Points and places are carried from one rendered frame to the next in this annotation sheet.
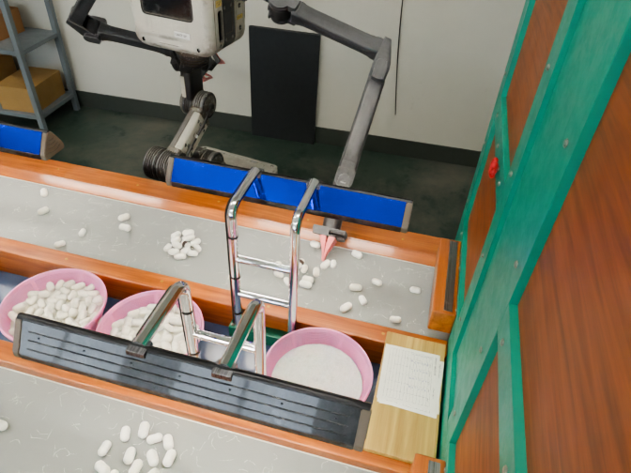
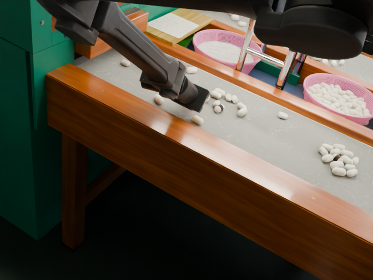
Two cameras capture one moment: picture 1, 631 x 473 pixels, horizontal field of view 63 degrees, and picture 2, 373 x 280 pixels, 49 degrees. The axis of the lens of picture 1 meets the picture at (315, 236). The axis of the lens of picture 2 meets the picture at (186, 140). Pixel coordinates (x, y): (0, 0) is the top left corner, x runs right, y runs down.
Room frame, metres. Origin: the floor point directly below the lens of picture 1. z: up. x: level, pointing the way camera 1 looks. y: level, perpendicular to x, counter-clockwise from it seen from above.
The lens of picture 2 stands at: (2.15, 0.12, 1.41)
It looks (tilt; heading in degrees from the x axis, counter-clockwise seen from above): 38 degrees down; 189
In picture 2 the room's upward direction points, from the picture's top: 14 degrees clockwise
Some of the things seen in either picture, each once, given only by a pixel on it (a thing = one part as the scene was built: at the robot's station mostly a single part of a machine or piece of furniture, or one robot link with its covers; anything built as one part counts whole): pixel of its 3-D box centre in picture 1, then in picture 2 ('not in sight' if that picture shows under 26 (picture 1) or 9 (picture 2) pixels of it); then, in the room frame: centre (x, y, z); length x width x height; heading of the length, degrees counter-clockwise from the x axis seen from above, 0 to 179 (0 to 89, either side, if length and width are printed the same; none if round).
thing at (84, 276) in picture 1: (57, 314); not in sight; (0.90, 0.68, 0.72); 0.27 x 0.27 x 0.10
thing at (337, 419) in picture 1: (186, 370); not in sight; (0.50, 0.20, 1.08); 0.62 x 0.08 x 0.07; 78
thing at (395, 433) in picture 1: (407, 392); (178, 24); (0.69, -0.24, 0.77); 0.33 x 0.15 x 0.01; 168
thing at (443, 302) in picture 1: (445, 282); (114, 30); (1.01, -0.36, 0.83); 0.30 x 0.06 x 0.07; 168
